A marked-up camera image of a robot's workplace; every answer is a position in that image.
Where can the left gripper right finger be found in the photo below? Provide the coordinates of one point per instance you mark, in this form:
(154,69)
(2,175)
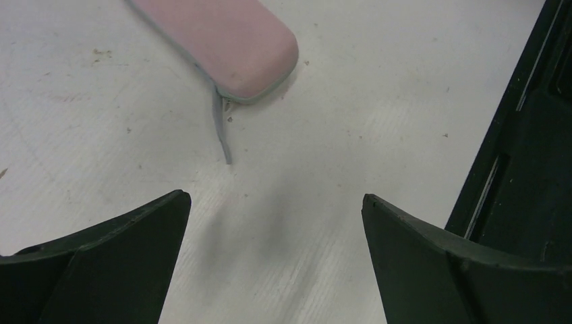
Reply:
(426,274)

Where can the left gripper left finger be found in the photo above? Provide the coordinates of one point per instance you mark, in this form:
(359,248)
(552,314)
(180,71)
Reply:
(117,271)

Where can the pink zippered umbrella case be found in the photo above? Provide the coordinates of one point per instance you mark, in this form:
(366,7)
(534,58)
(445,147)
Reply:
(242,48)

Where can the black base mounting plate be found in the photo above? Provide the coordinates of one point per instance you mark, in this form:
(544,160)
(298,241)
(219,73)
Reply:
(517,195)

